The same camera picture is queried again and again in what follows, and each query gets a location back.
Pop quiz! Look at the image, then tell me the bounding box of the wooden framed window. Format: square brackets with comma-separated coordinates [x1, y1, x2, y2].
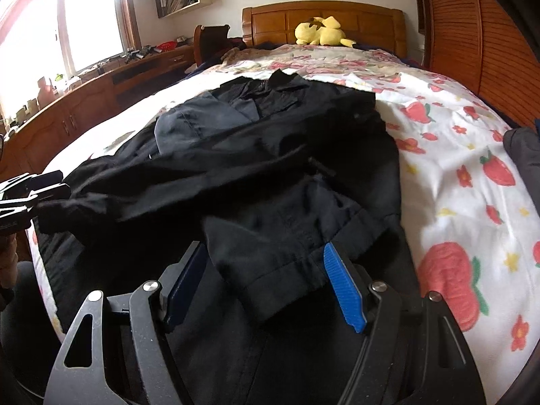
[0, 0, 142, 123]

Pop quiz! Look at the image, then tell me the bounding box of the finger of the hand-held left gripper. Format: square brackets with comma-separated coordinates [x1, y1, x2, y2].
[0, 183, 72, 220]
[0, 170, 64, 197]

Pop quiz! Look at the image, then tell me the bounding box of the wooden cabinet desk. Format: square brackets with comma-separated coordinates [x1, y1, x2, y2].
[0, 44, 197, 169]

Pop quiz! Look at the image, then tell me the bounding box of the wooden bed headboard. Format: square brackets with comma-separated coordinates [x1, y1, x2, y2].
[241, 1, 406, 57]

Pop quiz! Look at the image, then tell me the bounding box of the floral blanket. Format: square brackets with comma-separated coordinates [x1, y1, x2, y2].
[219, 44, 406, 85]

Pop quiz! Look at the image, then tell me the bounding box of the person's left hand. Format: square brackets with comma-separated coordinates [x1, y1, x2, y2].
[0, 236, 18, 281]

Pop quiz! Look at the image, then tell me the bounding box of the strawberry print bed sheet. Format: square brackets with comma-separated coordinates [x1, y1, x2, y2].
[31, 44, 540, 401]

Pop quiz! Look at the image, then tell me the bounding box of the grey folded garment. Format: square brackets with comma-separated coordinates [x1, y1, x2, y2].
[503, 127, 540, 203]

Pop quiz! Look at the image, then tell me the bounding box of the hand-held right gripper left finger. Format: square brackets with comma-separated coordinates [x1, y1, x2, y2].
[42, 240, 208, 405]

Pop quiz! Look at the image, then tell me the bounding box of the black coat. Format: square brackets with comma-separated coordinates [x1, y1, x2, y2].
[31, 70, 423, 405]

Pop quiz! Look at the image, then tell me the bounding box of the pink bottle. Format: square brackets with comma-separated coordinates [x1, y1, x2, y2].
[37, 77, 55, 104]

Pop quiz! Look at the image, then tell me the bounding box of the dark wooden chair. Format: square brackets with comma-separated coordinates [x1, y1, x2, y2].
[193, 24, 232, 66]

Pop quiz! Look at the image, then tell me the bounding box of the black gadget pile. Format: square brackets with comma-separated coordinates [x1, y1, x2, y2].
[120, 46, 155, 62]

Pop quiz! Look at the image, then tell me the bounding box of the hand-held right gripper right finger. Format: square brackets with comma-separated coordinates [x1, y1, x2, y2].
[323, 241, 484, 405]

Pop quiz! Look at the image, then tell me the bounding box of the yellow plush toy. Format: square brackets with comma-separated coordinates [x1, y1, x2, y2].
[294, 16, 356, 48]

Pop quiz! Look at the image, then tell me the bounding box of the wooden slatted wardrobe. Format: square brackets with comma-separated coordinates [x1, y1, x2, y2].
[411, 0, 540, 129]

